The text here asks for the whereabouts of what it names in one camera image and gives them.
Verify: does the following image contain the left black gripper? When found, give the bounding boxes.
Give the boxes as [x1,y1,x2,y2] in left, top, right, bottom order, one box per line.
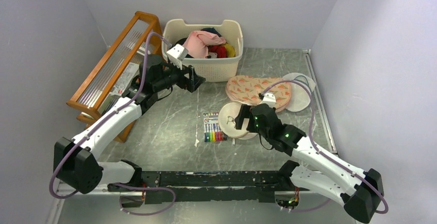
[154,59,206,93]

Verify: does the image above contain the beige mesh laundry bag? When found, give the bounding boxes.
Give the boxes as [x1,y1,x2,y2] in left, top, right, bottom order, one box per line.
[218,101,257,140]

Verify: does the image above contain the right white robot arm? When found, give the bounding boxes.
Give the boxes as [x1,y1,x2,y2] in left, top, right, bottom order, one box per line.
[234,104,389,223]

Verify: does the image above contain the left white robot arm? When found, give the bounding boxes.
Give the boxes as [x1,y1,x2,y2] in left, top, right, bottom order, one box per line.
[49,54,206,198]

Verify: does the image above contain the floral pink laundry bag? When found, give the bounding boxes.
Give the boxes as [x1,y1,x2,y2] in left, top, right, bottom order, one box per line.
[226,75,292,113]

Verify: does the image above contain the white mesh laundry bag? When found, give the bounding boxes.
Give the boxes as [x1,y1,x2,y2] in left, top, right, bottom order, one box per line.
[282,73,316,112]

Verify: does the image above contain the cream plastic laundry basket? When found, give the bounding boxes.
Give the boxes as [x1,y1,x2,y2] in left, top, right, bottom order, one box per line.
[163,19,243,82]

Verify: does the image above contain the papers on shelf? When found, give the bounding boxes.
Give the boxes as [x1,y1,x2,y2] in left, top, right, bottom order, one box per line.
[110,43,145,96]

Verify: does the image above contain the orange wooden shelf rack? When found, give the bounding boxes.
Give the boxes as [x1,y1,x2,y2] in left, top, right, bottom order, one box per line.
[66,11,162,128]

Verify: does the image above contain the marker pen pack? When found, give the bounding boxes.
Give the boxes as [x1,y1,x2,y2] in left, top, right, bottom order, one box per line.
[203,112,228,143]

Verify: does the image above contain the red garment in basket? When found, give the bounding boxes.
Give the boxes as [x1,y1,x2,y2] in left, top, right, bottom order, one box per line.
[209,45,227,58]

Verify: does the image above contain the dark navy garment in basket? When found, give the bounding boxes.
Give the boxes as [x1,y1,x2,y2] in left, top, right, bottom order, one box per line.
[176,27,222,45]

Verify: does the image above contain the yellow garment in basket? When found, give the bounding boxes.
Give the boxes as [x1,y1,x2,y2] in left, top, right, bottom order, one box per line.
[223,43,236,58]

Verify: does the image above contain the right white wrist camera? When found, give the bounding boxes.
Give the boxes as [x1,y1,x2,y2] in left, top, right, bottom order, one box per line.
[259,92,276,108]

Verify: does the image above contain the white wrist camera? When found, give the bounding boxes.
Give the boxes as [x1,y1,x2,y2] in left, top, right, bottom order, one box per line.
[166,44,188,70]
[259,92,276,108]

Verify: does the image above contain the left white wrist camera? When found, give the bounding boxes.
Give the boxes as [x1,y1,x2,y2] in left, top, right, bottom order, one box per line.
[166,44,188,70]

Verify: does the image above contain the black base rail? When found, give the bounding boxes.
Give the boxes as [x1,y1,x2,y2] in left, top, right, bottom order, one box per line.
[128,170,296,204]

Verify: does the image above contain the aluminium frame rail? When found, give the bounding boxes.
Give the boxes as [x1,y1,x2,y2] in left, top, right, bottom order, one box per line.
[45,182,112,223]

